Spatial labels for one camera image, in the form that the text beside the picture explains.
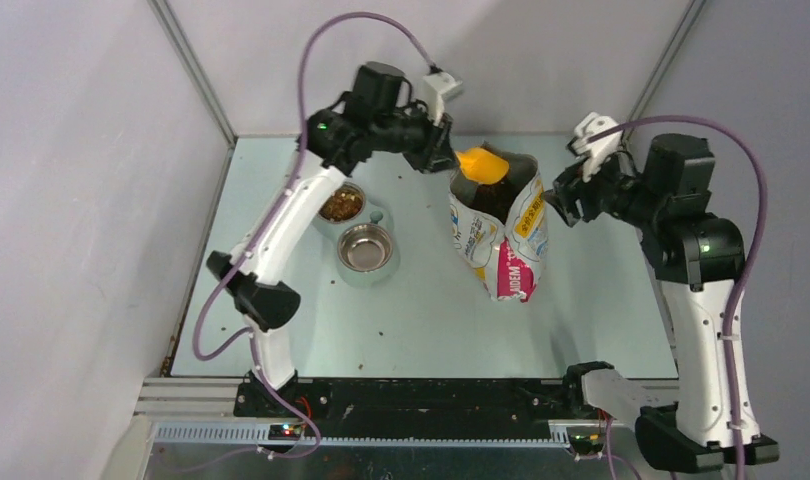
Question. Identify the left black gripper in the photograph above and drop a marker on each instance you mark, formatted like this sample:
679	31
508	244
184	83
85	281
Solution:
434	152

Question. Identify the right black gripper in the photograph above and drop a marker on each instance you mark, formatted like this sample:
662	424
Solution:
571	183

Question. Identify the yellow plastic scoop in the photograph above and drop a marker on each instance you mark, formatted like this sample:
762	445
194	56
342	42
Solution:
482	166

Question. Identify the pet food bag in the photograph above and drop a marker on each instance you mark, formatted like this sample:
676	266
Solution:
509	258

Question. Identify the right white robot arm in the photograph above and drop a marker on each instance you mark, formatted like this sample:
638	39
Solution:
697	258

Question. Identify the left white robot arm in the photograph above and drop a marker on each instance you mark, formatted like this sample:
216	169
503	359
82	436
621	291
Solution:
366	119

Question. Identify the brown kibble in bag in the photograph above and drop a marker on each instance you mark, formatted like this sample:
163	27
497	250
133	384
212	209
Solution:
495	199

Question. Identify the far steel bowl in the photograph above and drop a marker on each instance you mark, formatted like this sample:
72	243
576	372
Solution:
345	204

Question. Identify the steel bowl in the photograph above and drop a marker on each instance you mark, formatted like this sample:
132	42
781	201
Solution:
345	204
365	248

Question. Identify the kibble in far bowl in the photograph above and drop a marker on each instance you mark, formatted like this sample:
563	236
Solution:
342	205

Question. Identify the mint double bowl stand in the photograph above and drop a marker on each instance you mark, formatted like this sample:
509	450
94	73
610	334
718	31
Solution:
346	207

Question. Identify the near steel bowl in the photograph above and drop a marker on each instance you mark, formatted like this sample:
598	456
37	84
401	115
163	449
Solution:
365	248

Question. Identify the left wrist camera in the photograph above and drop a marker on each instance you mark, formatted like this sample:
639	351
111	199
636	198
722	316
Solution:
436	89

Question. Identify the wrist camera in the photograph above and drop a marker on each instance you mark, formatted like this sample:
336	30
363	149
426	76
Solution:
436	89
590	147

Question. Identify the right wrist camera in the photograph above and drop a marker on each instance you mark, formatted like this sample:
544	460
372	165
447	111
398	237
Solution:
590	147

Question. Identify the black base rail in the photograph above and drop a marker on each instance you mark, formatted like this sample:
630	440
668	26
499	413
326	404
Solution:
421	409

